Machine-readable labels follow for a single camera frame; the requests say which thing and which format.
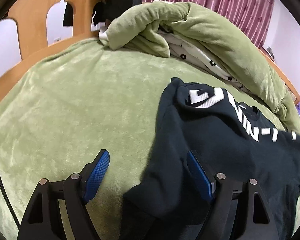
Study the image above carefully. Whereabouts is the wooden bed frame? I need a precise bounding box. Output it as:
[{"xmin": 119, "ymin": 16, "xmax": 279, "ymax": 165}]
[{"xmin": 0, "ymin": 0, "xmax": 102, "ymax": 102}]

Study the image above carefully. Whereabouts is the dark navy sweatshirt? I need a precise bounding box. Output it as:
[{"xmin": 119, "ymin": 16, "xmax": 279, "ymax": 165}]
[{"xmin": 120, "ymin": 77, "xmax": 300, "ymax": 239}]

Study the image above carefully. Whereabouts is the green folded duvet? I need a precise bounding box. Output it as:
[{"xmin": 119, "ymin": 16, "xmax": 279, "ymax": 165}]
[{"xmin": 99, "ymin": 1, "xmax": 300, "ymax": 134}]

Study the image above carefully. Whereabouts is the green plush bed sheet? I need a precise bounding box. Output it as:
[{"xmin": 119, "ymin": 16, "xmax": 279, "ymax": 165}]
[{"xmin": 0, "ymin": 38, "xmax": 300, "ymax": 239}]

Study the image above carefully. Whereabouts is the black cable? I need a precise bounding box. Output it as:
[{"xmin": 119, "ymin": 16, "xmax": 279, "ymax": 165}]
[{"xmin": 0, "ymin": 138, "xmax": 20, "ymax": 228}]

